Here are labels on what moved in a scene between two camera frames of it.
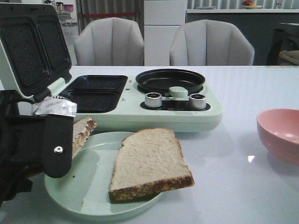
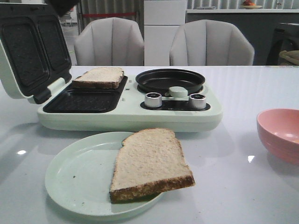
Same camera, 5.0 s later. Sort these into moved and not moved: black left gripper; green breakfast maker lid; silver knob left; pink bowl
Moved: black left gripper
Not moved: silver knob left; green breakfast maker lid; pink bowl
